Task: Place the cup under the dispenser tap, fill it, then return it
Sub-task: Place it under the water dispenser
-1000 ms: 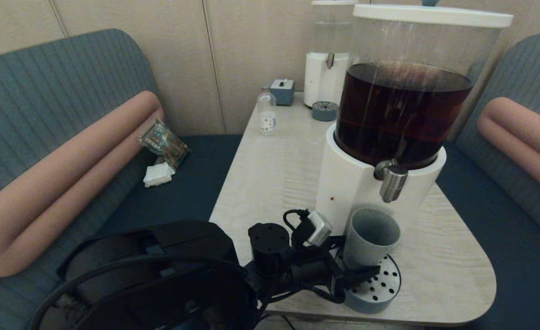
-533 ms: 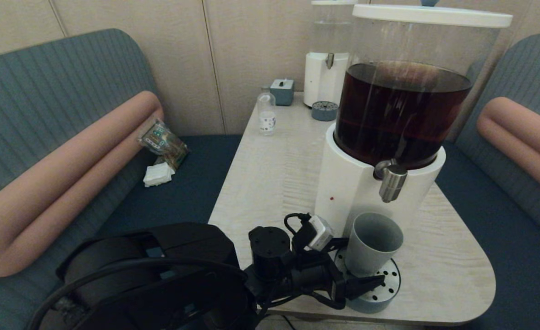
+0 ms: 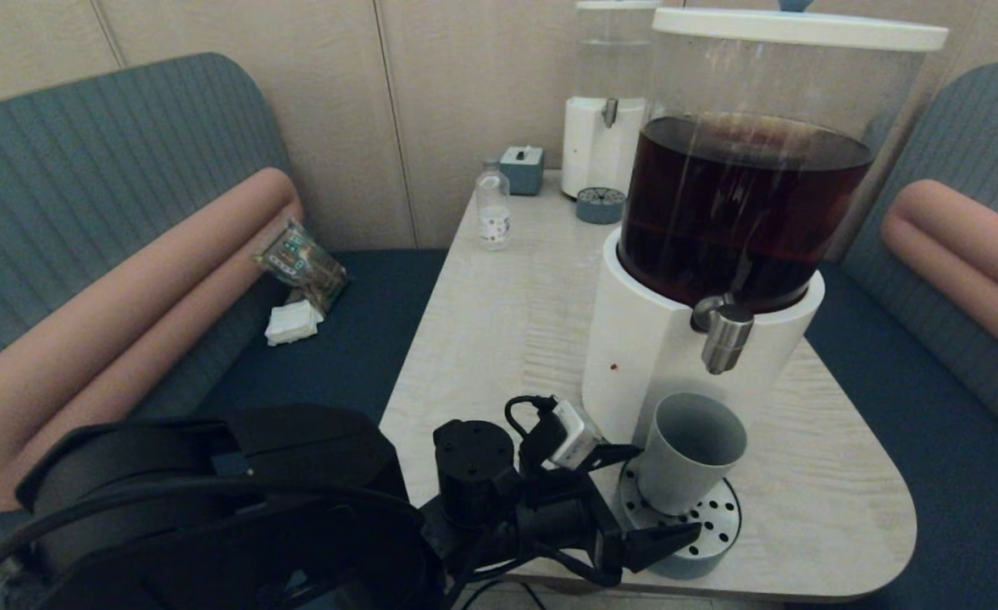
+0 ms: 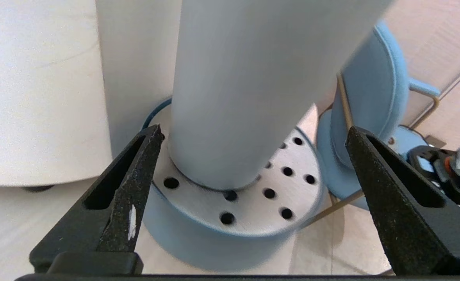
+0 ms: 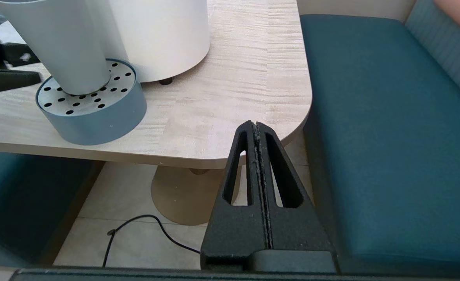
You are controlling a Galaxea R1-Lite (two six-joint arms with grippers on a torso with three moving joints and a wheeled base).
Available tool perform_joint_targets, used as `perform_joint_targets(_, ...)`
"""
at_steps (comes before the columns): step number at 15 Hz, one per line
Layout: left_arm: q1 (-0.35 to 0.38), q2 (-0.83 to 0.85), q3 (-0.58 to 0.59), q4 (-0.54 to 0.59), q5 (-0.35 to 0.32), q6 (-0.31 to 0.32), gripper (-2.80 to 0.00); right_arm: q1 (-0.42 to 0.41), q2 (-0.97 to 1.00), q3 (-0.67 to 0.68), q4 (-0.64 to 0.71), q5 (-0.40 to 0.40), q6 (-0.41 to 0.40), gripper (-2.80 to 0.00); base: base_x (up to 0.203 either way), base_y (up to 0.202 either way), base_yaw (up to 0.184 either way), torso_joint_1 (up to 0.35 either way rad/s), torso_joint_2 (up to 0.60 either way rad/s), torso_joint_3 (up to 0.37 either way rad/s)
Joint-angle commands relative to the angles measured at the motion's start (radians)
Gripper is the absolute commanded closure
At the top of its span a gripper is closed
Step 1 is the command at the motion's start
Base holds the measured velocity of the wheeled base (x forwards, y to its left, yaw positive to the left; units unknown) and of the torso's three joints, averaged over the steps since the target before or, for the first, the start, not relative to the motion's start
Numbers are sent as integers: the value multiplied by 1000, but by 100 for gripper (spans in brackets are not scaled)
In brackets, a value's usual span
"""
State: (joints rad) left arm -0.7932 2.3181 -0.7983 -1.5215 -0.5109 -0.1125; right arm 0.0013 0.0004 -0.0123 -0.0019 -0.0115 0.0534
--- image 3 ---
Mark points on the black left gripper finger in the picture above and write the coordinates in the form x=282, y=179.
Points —
x=660, y=544
x=613, y=455

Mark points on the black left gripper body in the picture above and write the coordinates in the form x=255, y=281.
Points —
x=567, y=517

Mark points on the grey plastic cup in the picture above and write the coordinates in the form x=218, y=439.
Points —
x=681, y=474

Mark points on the metal dispenser tap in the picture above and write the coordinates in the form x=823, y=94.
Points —
x=724, y=337

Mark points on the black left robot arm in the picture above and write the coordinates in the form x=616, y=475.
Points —
x=211, y=508

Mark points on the large perforated metal drip tray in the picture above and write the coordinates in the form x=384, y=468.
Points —
x=715, y=525

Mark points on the white dispenser with dark tea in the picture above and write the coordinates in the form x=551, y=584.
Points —
x=660, y=364

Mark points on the small blue-grey drip tray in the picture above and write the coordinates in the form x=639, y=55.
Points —
x=601, y=207

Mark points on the small glass bottle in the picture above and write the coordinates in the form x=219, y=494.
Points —
x=494, y=222

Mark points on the small blue-grey box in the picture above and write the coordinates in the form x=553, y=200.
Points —
x=522, y=173

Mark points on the small white water dispenser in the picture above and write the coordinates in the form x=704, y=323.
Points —
x=596, y=148

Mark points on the folded white napkin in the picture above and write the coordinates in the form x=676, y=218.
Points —
x=293, y=323

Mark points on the printed snack packet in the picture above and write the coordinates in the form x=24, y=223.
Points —
x=300, y=261

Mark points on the pink sofa bolster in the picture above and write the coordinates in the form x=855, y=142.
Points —
x=126, y=313
x=956, y=241

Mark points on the white dispenser lid, blue knob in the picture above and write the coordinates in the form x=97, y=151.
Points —
x=795, y=30

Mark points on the blue ribbed sofa bench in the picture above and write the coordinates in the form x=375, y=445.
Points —
x=84, y=169
x=973, y=127

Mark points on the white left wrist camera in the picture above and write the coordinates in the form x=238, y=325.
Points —
x=577, y=436

